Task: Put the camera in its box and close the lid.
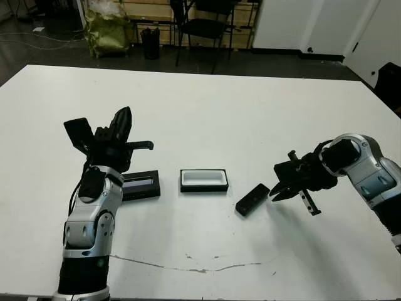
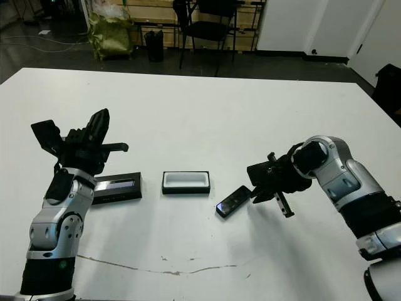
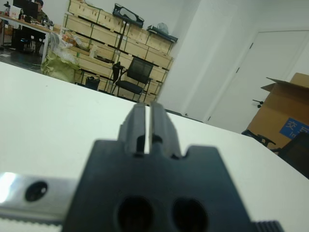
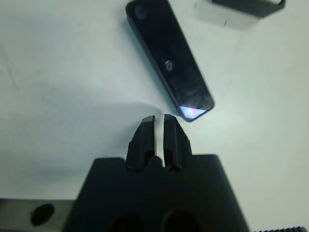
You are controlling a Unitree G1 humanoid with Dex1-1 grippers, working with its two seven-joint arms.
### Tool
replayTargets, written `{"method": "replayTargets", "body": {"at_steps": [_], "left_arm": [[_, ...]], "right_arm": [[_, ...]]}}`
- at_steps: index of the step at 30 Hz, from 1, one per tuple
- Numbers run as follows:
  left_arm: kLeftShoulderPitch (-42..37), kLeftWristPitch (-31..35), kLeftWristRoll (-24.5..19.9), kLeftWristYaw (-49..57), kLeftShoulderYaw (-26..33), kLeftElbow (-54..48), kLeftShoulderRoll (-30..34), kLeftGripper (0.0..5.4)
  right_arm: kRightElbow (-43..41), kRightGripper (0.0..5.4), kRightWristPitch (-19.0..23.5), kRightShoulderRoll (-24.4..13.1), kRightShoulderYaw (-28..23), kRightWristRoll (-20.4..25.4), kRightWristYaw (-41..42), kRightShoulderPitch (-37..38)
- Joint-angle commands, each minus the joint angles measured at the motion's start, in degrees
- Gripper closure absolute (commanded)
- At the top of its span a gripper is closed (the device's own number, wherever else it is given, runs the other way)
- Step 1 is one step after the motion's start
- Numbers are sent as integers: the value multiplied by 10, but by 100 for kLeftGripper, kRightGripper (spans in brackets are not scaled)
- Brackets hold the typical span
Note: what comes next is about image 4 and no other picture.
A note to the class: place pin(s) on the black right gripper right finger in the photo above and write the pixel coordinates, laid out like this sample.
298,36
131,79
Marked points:
175,142

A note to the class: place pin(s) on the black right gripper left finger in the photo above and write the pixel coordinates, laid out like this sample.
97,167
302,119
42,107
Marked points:
143,145

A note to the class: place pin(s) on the black phone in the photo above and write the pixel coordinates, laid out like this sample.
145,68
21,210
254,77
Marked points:
169,60

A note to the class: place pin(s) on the black box with white insert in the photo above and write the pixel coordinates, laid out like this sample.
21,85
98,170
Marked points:
229,17

